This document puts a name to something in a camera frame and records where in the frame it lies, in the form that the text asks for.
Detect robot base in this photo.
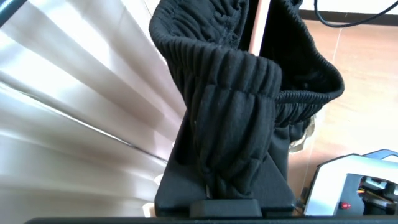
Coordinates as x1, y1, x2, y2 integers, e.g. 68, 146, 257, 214
303, 149, 398, 217

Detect black shorts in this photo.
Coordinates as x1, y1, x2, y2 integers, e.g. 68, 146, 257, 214
148, 0, 345, 200

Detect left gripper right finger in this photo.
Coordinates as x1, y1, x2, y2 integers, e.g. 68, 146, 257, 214
248, 154, 296, 217

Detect black cable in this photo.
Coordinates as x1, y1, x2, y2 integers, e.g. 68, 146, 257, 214
313, 0, 398, 29

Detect pink clothes hanger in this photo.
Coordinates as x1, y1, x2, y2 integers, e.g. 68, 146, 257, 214
248, 0, 271, 57

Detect beige curtain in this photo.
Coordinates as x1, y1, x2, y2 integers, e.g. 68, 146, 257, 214
0, 0, 187, 218

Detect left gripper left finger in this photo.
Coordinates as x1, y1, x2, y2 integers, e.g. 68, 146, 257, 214
154, 116, 210, 218

